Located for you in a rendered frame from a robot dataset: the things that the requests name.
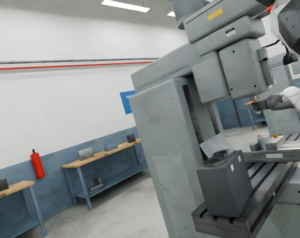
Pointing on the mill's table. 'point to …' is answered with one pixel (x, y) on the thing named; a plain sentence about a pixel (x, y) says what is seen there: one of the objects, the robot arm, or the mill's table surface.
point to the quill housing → (243, 69)
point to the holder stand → (225, 183)
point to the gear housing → (231, 34)
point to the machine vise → (248, 150)
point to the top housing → (220, 16)
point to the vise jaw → (275, 143)
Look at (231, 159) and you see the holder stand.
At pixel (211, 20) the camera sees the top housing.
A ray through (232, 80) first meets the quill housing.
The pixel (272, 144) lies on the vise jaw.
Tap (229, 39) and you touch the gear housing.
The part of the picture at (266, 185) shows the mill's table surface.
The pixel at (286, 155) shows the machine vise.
